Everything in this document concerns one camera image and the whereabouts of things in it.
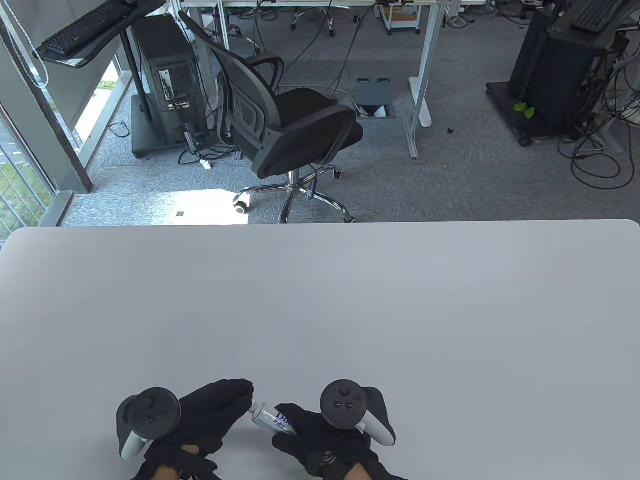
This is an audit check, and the black white hand controller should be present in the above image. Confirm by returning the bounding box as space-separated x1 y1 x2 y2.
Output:
319 380 397 447
116 387 182 461

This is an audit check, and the black mesh office chair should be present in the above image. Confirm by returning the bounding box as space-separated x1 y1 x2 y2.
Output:
177 10 365 224

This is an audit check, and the black computer tower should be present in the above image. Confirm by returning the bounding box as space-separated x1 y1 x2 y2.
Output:
129 14 209 149

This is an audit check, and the white metal desk frame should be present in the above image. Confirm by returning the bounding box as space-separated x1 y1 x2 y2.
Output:
170 0 488 160

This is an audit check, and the black keyboard tray stand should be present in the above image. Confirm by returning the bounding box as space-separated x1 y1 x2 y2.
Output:
33 0 167 121

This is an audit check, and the grey floor socket box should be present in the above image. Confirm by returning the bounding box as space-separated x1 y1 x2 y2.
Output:
350 76 399 120

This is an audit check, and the black white left hand controller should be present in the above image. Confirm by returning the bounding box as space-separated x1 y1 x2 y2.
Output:
116 387 182 461

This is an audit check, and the black equipment cart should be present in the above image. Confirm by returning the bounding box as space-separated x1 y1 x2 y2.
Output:
486 0 632 148

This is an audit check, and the black keyboard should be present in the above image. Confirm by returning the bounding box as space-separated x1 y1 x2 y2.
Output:
571 0 629 35
37 0 137 57

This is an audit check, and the black white right hand controller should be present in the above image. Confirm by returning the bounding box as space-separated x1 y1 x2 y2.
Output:
319 380 397 447

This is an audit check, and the white rolling cart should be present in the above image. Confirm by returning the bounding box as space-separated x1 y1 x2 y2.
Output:
375 1 422 36

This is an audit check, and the person's right hand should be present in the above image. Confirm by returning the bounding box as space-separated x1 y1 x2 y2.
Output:
272 386 407 480

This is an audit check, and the tangle of black floor cables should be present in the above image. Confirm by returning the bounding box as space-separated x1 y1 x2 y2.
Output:
556 50 640 190

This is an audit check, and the white blind cord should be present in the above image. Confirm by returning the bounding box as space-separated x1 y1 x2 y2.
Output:
0 7 50 90

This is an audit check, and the person's left hand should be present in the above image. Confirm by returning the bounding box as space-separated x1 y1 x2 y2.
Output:
131 378 255 480

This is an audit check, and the chrome chair base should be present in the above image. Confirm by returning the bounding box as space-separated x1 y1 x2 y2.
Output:
289 6 362 39

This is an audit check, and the white toothpaste tube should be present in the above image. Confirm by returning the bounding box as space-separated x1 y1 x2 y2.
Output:
249 402 299 437

